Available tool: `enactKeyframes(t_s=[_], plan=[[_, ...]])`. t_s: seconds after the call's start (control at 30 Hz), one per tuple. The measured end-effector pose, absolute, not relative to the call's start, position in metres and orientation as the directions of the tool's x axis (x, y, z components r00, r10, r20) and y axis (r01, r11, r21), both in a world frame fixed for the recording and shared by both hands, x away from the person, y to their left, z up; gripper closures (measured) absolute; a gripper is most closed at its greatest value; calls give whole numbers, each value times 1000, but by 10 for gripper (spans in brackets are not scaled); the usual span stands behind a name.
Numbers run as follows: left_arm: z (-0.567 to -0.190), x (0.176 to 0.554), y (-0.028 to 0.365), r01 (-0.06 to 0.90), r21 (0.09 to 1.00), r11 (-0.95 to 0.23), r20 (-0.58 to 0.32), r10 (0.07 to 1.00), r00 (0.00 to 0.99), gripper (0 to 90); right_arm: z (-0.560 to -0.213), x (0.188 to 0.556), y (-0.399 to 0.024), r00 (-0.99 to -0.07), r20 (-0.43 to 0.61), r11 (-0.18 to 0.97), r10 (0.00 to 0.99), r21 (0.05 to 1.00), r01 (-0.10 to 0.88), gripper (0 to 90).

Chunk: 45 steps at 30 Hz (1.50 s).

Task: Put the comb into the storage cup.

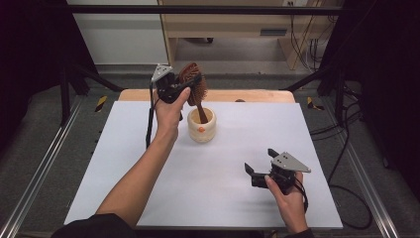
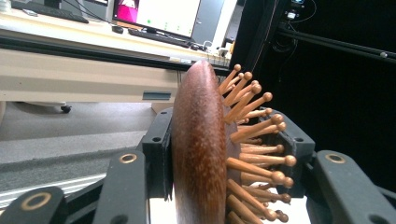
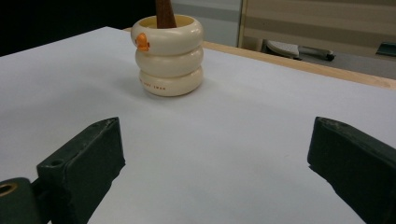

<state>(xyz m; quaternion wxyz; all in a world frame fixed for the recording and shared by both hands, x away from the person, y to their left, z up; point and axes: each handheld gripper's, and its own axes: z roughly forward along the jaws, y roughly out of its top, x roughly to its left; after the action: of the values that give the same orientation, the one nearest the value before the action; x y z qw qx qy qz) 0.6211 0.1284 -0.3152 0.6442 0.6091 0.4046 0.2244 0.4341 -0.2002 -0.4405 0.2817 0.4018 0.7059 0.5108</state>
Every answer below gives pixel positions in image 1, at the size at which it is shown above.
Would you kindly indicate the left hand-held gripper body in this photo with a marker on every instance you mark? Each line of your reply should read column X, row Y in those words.
column 163, row 82

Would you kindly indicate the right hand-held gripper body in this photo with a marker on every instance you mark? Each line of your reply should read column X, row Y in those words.
column 290, row 163

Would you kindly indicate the brown wooden hairbrush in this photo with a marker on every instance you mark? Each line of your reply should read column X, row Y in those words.
column 197, row 95

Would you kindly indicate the cream ceramic cup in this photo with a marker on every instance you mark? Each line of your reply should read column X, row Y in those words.
column 201, row 132

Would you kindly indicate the person's left hand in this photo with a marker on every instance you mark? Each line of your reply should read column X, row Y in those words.
column 168, row 117

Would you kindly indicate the person's right hand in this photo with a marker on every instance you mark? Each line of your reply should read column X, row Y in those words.
column 292, row 208

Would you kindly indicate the white board sheet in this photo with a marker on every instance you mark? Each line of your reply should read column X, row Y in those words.
column 214, row 185

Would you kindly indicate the wooden table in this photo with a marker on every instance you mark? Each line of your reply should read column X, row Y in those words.
column 247, row 95

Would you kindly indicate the white cabinet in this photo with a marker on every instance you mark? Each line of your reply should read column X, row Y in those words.
column 122, row 39

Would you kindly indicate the yellow black tape marker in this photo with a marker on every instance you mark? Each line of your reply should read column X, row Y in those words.
column 101, row 103
column 312, row 103

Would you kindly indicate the light wooden desk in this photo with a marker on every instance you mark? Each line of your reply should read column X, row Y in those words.
column 224, row 24

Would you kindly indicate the person's right black sleeve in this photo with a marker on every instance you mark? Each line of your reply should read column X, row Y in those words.
column 300, row 234

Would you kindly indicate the person's black sleeve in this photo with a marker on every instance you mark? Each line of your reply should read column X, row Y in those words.
column 300, row 234
column 95, row 228

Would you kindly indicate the black stand legs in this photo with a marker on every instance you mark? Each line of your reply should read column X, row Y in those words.
column 65, row 99
column 339, row 95

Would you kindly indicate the black curtain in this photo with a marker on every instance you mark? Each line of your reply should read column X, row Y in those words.
column 29, row 59
column 389, row 82

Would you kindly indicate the person's left black sleeve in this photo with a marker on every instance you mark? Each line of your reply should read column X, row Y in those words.
column 95, row 228

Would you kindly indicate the black frame crossbar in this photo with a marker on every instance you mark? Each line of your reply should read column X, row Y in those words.
column 231, row 9

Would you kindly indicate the aluminium rail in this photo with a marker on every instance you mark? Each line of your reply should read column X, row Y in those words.
column 61, row 135
column 386, row 224

